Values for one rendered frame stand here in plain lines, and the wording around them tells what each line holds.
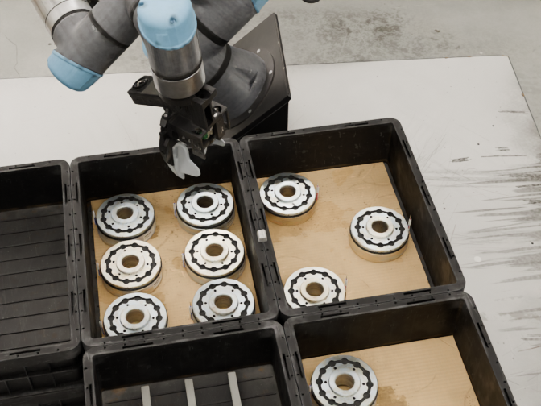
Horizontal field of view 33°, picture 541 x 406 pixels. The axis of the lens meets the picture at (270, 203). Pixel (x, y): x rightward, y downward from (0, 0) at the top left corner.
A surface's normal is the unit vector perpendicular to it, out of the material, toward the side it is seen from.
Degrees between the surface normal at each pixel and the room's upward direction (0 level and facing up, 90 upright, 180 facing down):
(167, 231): 0
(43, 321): 0
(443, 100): 0
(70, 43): 44
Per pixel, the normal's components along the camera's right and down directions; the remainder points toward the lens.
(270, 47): -0.67, -0.44
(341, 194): 0.01, -0.66
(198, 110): -0.55, 0.71
